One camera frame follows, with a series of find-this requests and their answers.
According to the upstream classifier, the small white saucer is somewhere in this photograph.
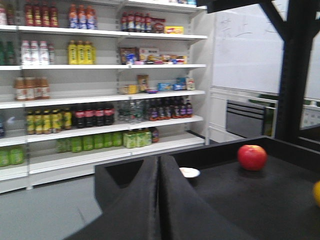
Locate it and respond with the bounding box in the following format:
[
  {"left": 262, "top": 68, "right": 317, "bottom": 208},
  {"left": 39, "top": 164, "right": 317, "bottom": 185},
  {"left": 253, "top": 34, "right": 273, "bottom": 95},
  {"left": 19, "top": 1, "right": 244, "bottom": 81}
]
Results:
[{"left": 179, "top": 167, "right": 201, "bottom": 179}]

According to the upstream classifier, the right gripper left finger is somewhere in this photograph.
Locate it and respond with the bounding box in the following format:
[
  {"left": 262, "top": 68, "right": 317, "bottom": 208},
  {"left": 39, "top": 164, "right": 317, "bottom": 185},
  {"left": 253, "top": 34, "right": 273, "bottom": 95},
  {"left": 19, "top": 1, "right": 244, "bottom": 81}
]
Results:
[{"left": 67, "top": 156, "right": 161, "bottom": 240}]

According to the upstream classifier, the black wooden fruit stand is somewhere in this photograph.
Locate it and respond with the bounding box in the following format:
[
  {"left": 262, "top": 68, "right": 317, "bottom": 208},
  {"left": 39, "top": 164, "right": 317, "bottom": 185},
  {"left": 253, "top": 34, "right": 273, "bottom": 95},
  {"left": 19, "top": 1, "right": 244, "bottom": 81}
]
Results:
[{"left": 94, "top": 0, "right": 320, "bottom": 240}]

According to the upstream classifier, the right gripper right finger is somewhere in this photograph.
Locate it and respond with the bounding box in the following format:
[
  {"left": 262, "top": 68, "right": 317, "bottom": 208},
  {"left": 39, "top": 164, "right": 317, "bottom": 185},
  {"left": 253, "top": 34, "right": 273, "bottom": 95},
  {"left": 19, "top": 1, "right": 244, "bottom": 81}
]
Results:
[{"left": 158, "top": 155, "right": 253, "bottom": 240}]

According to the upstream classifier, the white store shelf unit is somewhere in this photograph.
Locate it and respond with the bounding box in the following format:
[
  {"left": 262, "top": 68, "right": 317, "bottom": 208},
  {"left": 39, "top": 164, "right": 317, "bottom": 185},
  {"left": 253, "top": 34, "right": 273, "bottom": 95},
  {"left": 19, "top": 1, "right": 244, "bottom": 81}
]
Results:
[{"left": 0, "top": 0, "right": 209, "bottom": 193}]

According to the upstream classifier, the yellow apple front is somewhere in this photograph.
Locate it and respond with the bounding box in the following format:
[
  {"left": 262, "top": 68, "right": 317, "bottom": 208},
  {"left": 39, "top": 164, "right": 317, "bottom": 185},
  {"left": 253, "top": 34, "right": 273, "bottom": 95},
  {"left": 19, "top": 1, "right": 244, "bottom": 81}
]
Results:
[{"left": 312, "top": 181, "right": 320, "bottom": 207}]

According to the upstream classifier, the red apple near saucer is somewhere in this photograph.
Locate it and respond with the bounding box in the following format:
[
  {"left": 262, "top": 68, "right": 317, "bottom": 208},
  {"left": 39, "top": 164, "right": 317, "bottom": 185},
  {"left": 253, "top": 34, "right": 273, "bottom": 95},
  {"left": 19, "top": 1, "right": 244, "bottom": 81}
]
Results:
[{"left": 237, "top": 144, "right": 268, "bottom": 171}]

